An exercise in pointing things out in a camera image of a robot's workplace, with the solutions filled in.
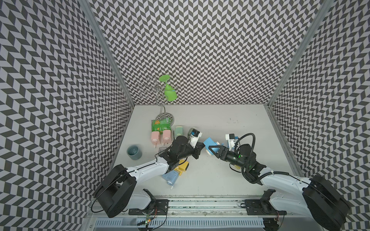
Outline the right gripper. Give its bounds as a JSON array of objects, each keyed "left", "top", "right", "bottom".
[{"left": 208, "top": 145, "right": 248, "bottom": 169}]

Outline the mint green pencil sharpener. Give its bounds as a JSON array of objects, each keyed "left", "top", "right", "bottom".
[{"left": 174, "top": 126, "right": 184, "bottom": 139}]

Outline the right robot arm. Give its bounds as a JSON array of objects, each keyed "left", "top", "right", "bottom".
[{"left": 209, "top": 144, "right": 351, "bottom": 231}]

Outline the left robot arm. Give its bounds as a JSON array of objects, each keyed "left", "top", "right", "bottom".
[{"left": 93, "top": 136, "right": 205, "bottom": 218}]

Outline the yellow pencil sharpener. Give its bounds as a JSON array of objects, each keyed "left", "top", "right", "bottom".
[{"left": 174, "top": 161, "right": 189, "bottom": 176}]

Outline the grey transparent tray left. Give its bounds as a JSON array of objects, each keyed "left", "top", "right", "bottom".
[{"left": 159, "top": 147, "right": 167, "bottom": 153}]

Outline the light blue pencil sharpener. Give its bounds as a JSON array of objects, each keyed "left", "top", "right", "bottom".
[{"left": 162, "top": 170, "right": 179, "bottom": 189}]

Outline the green snack packet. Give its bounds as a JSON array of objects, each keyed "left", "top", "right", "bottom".
[{"left": 151, "top": 117, "right": 172, "bottom": 134}]

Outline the teal ceramic cup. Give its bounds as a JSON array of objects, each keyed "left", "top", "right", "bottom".
[{"left": 126, "top": 145, "right": 142, "bottom": 160}]

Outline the green plastic cup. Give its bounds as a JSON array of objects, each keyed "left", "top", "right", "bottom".
[{"left": 159, "top": 75, "right": 177, "bottom": 102}]

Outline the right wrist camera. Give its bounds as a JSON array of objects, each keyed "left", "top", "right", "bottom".
[{"left": 225, "top": 133, "right": 239, "bottom": 151}]

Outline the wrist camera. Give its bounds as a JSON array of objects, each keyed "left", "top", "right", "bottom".
[
  {"left": 188, "top": 130, "right": 202, "bottom": 148},
  {"left": 225, "top": 133, "right": 239, "bottom": 151}
]

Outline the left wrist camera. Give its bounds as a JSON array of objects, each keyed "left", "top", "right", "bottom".
[{"left": 188, "top": 130, "right": 202, "bottom": 148}]

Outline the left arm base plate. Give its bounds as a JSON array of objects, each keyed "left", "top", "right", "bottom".
[{"left": 129, "top": 199, "right": 170, "bottom": 216}]

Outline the aluminium front rail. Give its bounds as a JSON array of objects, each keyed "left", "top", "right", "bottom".
[{"left": 86, "top": 197, "right": 333, "bottom": 219}]

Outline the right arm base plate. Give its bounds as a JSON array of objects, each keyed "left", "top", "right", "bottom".
[{"left": 244, "top": 199, "right": 287, "bottom": 216}]

